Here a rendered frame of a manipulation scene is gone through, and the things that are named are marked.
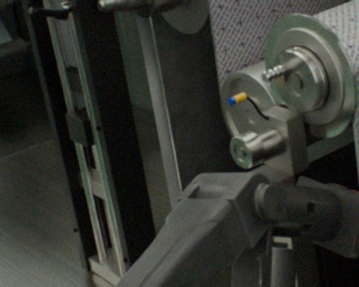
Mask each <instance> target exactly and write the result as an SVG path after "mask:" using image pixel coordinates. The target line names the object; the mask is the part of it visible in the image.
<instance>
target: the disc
mask: <svg viewBox="0 0 359 287"><path fill-rule="evenodd" d="M293 28H302V29H306V30H309V31H311V32H313V33H315V34H316V35H318V36H319V37H320V38H321V39H322V40H323V41H324V42H325V44H326V45H327V46H329V48H330V49H331V51H332V52H333V54H334V56H335V58H336V60H337V62H338V65H339V68H340V69H341V74H342V78H343V87H344V88H345V95H344V97H343V105H342V107H341V110H340V112H339V114H338V115H337V116H336V117H335V119H334V120H333V121H332V122H329V123H327V124H324V125H312V124H309V123H306V122H304V128H305V132H307V133H309V134H310V135H312V136H314V137H320V138H330V137H335V136H337V135H339V133H342V132H343V131H344V130H346V129H347V127H348V126H349V125H350V124H351V122H352V120H353V118H354V114H355V112H356V107H357V100H358V90H357V85H358V82H356V76H355V72H354V67H353V65H352V62H351V60H350V58H349V54H348V52H347V50H346V48H345V47H344V45H343V43H342V42H341V41H340V40H339V38H338V37H337V35H336V34H335V33H334V32H333V31H332V30H331V29H330V28H329V27H328V26H327V25H326V24H325V23H323V22H322V21H321V20H319V19H318V18H315V17H314V16H311V15H308V14H303V13H292V14H287V15H286V16H283V17H282V18H279V19H278V21H277V22H276V23H275V24H274V25H273V27H272V28H271V30H270V32H269V35H268V38H267V43H266V44H265V70H269V69H271V68H272V62H271V61H272V53H273V49H274V45H275V43H276V40H277V39H278V38H279V36H280V34H282V33H284V32H285V31H287V30H289V29H293ZM269 84H270V87H271V90H272V92H273V94H274V97H275V99H276V100H277V103H278V105H279V106H280V107H282V108H285V109H289V108H288V107H287V105H286V104H285V102H283V99H281V97H280V95H279V93H278V91H277V89H276V86H275V82H274V81H271V82H269Z"/></svg>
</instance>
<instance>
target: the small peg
mask: <svg viewBox="0 0 359 287"><path fill-rule="evenodd" d="M286 74H287V71H286V68H285V67H284V66H283V65H282V64H280V65H277V66H274V68H271V69H269V70H266V71H263V72H262V73H261V79H262V80H263V81H264V82H265V83H269V82H271V81H274V80H276V79H279V78H280V77H284V76H286Z"/></svg>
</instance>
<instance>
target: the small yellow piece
mask: <svg viewBox="0 0 359 287"><path fill-rule="evenodd" d="M245 99H248V101H249V102H251V103H252V104H253V105H254V107H255V109H256V110H257V111H258V113H259V114H260V115H261V116H262V117H263V118H264V119H265V120H268V121H269V118H268V117H267V116H265V115H264V114H263V113H262V112H261V111H260V110H259V108H258V107H257V105H256V104H255V102H254V101H253V100H252V99H251V98H249V97H248V96H246V95H245V93H240V94H238V95H236V96H233V97H231V98H229V99H228V104H229V105H234V104H237V103H240V102H242V101H243V100H245Z"/></svg>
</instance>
